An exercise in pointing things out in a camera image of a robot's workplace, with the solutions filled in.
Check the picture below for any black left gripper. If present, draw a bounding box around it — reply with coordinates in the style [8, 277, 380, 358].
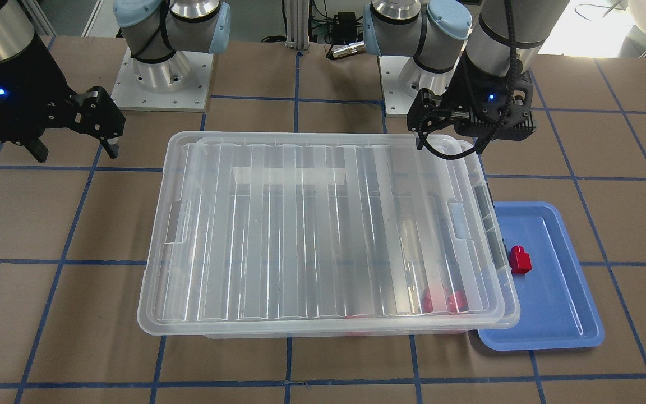
[406, 56, 537, 141]

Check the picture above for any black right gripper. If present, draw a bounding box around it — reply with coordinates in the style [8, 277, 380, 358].
[0, 43, 126, 163]

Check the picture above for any clear plastic box lid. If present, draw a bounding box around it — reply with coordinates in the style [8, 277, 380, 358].
[137, 131, 521, 337]

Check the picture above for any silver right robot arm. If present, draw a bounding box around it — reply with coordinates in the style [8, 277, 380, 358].
[0, 1, 232, 163]

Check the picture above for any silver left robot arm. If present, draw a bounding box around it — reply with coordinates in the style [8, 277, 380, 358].
[362, 1, 567, 141]

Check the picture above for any clear plastic storage box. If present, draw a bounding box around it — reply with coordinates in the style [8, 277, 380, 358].
[200, 137, 521, 340]

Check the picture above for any red block in box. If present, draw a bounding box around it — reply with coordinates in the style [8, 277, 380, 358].
[446, 290, 469, 314]
[421, 286, 448, 314]

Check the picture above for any red block on tray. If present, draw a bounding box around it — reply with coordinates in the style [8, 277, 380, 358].
[508, 245, 533, 274]

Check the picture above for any blue plastic tray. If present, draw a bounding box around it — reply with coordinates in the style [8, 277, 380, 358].
[478, 201, 605, 351]

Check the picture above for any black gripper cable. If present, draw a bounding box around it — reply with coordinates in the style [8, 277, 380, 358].
[414, 0, 524, 160]

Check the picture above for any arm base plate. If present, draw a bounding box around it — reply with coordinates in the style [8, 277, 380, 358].
[111, 51, 214, 112]
[378, 56, 441, 118]

